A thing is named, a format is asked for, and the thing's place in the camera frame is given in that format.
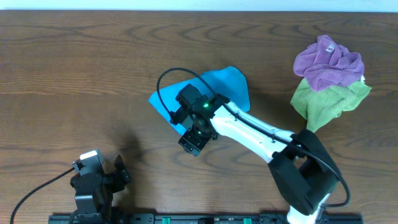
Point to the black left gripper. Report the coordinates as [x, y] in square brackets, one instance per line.
[119, 177]

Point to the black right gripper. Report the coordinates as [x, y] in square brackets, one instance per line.
[191, 145]

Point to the blue microfiber cloth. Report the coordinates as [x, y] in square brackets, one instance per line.
[229, 82]

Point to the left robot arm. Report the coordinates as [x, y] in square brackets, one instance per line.
[94, 190]

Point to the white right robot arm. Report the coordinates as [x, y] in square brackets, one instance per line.
[302, 169]

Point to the green microfiber cloth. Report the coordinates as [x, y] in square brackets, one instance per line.
[320, 107]

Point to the purple microfiber cloth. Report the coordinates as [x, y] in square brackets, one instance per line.
[326, 63]

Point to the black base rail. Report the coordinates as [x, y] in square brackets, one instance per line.
[148, 218]

